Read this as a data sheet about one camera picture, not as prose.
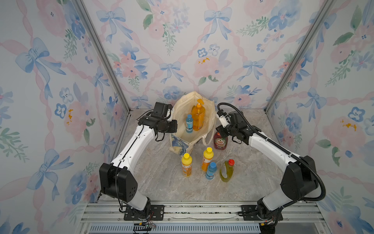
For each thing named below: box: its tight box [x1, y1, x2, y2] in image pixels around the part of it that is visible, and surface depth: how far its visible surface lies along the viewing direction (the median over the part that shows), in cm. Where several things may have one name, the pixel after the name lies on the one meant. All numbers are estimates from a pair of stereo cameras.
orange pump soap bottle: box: [191, 98, 206, 132], surface depth 99 cm
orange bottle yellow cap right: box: [201, 146, 214, 173], surface depth 75 cm
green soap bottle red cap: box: [219, 158, 236, 183], surface depth 76 cm
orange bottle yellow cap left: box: [181, 152, 193, 178], surface depth 73 cm
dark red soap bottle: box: [213, 132, 228, 151], surface depth 94 cm
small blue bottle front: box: [205, 161, 217, 181], surface depth 78 cm
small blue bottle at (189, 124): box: [186, 114, 194, 134], surface depth 100 cm
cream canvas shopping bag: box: [169, 91, 216, 157], surface depth 95 cm
